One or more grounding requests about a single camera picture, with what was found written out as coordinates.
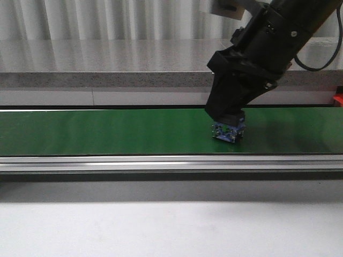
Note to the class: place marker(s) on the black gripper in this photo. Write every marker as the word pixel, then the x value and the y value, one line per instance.
pixel 264 48

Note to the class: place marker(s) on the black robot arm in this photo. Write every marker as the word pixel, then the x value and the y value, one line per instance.
pixel 322 10

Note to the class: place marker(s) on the green conveyor belt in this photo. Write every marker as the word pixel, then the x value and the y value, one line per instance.
pixel 313 130

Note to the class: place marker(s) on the grey stone slab left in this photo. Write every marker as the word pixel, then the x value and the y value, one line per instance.
pixel 106 63

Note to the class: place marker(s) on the red plastic tray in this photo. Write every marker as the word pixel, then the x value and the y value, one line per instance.
pixel 338 100

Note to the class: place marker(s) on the white pleated curtain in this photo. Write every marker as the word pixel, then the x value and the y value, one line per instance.
pixel 113 20

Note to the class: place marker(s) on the beige wrist camera box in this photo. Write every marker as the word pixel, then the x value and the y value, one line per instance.
pixel 227 8

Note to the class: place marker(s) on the aluminium conveyor side rail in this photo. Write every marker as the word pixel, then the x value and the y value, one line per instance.
pixel 245 163

